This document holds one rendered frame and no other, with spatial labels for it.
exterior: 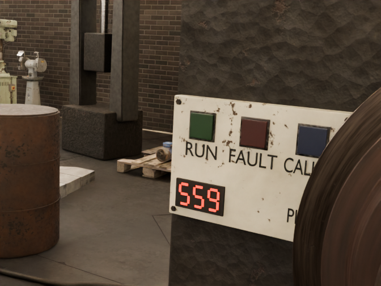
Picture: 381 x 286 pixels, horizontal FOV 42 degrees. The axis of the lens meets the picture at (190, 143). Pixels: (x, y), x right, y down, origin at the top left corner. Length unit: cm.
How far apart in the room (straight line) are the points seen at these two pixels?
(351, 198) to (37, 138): 274
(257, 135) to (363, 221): 24
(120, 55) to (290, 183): 515
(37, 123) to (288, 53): 254
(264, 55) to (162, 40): 716
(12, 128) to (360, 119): 270
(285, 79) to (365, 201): 25
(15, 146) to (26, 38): 671
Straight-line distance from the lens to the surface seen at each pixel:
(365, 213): 49
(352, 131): 51
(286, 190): 68
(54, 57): 925
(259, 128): 67
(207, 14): 73
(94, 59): 608
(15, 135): 309
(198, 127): 71
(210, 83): 73
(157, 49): 788
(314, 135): 65
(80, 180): 474
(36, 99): 912
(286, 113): 67
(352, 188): 50
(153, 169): 511
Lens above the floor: 131
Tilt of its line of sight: 11 degrees down
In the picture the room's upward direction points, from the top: 3 degrees clockwise
